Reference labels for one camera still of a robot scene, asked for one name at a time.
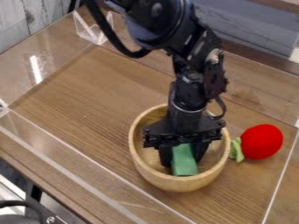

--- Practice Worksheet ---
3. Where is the brown wooden bowl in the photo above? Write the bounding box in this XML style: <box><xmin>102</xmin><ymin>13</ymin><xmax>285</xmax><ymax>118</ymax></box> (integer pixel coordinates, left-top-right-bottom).
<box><xmin>129</xmin><ymin>103</ymin><xmax>230</xmax><ymax>193</ymax></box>

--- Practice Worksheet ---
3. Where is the black table frame bracket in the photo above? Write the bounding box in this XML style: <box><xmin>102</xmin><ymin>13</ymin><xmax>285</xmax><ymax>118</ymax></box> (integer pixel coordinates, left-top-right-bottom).
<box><xmin>0</xmin><ymin>183</ymin><xmax>69</xmax><ymax>224</ymax></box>

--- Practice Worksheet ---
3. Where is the clear acrylic corner bracket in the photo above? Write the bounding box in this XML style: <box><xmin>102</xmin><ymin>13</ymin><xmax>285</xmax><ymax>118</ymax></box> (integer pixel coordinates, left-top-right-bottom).
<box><xmin>73</xmin><ymin>11</ymin><xmax>109</xmax><ymax>46</ymax></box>

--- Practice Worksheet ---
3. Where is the green rectangular block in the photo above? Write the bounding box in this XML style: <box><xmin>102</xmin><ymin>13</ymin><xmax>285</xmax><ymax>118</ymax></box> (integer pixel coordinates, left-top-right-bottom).
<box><xmin>171</xmin><ymin>143</ymin><xmax>199</xmax><ymax>177</ymax></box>

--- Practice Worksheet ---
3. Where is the red plush tomato toy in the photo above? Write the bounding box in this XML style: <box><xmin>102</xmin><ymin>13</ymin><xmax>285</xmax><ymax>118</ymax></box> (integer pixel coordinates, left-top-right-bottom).
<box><xmin>229</xmin><ymin>124</ymin><xmax>285</xmax><ymax>163</ymax></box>

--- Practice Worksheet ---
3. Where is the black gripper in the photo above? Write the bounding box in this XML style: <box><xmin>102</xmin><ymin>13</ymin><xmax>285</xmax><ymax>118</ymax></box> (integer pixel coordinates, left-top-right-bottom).
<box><xmin>143</xmin><ymin>111</ymin><xmax>226</xmax><ymax>167</ymax></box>

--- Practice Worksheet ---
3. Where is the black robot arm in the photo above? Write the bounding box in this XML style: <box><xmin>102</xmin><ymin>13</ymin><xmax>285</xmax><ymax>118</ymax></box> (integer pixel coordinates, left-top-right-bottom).
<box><xmin>105</xmin><ymin>0</ymin><xmax>229</xmax><ymax>167</ymax></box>

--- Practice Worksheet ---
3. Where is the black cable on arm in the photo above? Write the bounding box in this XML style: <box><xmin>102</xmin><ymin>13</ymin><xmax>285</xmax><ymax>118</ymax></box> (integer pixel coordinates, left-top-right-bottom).
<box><xmin>83</xmin><ymin>0</ymin><xmax>154</xmax><ymax>60</ymax></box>

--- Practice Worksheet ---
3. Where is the clear acrylic front wall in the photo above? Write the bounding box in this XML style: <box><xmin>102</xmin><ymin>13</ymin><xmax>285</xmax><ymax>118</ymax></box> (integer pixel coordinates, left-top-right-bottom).
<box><xmin>0</xmin><ymin>108</ymin><xmax>197</xmax><ymax>224</ymax></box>

